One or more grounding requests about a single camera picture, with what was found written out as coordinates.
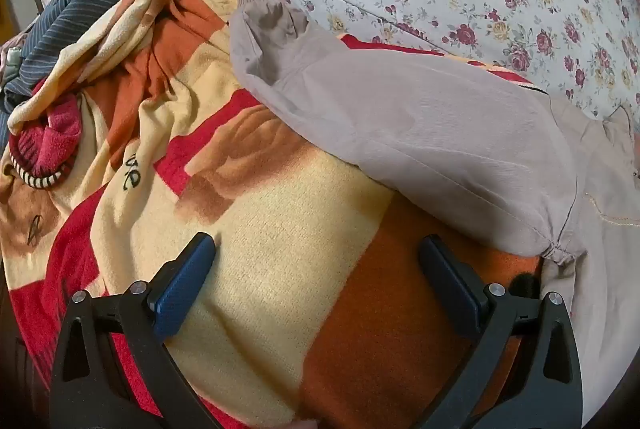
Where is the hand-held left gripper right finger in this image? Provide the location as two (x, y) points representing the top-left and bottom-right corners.
(417, 234), (583, 429)

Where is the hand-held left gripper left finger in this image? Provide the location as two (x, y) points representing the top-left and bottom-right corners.
(50, 232), (226, 429)

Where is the beige jacket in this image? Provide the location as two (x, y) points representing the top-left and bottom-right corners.
(227, 0), (640, 429)

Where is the orange red yellow printed blanket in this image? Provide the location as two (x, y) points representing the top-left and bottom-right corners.
(0, 0), (548, 429)

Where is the red knit garment striped cuff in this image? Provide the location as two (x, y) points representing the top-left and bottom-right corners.
(7, 96), (85, 190)

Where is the dark striped garment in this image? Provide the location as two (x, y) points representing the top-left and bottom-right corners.
(0, 0), (153, 142)

